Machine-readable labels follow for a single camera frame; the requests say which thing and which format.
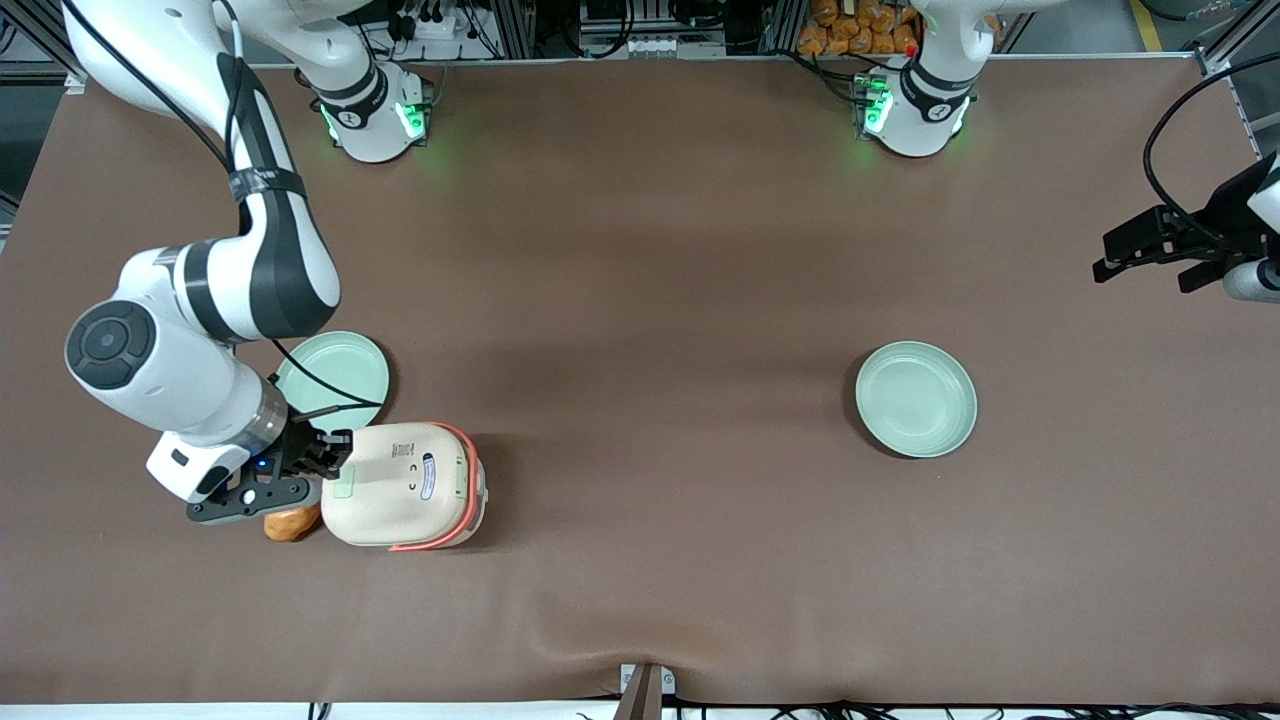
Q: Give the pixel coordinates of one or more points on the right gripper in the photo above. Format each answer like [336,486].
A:
[296,446]

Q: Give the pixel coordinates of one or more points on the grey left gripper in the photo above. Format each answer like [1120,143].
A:
[1222,216]

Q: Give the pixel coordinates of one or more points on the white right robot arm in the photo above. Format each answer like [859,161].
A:
[160,380]

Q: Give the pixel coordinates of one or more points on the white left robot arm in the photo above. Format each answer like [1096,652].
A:
[915,115]

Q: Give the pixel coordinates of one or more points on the brown potato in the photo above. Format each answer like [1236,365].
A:
[290,525]

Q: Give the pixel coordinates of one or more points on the pale green round plate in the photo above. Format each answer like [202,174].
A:
[345,360]
[915,400]

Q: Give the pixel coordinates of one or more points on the brown table cloth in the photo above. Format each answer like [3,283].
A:
[640,300]

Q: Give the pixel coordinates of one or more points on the orange bread rolls pile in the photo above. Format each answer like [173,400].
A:
[850,25]

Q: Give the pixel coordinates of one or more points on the white power strip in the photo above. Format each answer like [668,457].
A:
[435,25]

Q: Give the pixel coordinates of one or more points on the white terminal block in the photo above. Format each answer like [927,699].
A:
[650,45]

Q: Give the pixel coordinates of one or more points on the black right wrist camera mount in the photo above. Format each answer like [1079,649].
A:
[275,460]

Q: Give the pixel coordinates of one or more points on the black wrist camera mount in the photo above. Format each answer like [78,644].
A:
[1235,210]
[275,460]

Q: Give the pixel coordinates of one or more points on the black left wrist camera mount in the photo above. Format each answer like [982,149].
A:
[1235,210]

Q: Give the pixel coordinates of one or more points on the aluminium frame profile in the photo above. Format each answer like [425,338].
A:
[72,80]
[1215,58]

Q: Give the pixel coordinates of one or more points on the metal post bracket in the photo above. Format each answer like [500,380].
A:
[645,695]

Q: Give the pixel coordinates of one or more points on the aluminium frame post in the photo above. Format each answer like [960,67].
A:
[510,25]
[780,25]

